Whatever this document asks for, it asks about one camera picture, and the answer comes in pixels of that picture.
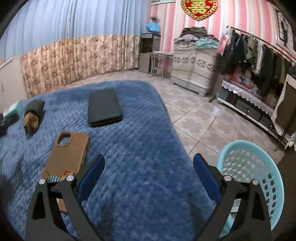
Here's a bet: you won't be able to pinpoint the teal small box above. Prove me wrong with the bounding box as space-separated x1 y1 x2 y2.
3 101 24 118

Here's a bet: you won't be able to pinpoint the brown crumpled wrapper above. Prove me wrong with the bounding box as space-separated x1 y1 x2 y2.
23 112 39 135

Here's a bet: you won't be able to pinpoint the light blue plastic basket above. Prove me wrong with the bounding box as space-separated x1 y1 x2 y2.
216 140 285 230

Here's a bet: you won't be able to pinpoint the brown phone case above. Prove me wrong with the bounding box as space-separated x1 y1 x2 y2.
41 131 90 214

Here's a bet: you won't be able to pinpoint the blue floral sofa cover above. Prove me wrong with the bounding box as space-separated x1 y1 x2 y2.
285 132 296 151

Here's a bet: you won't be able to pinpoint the blue and floral curtain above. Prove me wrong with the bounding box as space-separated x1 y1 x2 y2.
1 1 149 97

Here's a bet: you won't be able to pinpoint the black rectangular case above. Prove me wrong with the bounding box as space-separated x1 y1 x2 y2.
88 88 123 128

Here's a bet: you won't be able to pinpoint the low tv stand with lace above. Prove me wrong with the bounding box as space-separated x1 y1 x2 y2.
217 80 280 138

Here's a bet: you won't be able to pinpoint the hanging dark clothes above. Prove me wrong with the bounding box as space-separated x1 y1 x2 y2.
218 29 295 98

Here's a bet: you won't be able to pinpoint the patterned cloth covered cabinet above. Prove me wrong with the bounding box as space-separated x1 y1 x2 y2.
171 43 218 96

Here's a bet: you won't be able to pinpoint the grey water dispenser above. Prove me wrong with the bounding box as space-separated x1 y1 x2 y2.
138 33 161 73

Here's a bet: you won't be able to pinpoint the small metal folding table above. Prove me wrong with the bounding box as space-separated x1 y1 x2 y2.
148 51 174 80

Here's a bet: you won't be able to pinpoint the blue covered potted plant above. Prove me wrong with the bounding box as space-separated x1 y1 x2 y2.
145 16 161 34

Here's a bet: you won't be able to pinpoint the framed couple silhouette poster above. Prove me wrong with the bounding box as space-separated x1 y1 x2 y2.
275 8 295 55

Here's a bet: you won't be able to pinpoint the pile of folded clothes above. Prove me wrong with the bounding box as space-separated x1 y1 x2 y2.
174 27 219 49

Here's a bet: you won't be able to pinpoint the metal clothes rack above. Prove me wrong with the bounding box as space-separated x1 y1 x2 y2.
209 25 296 103

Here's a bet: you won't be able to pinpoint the landscape wall picture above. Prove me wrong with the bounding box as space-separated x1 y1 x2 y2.
151 0 176 6

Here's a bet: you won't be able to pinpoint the red heart wall decoration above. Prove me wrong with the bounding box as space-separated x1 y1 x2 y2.
181 0 218 21

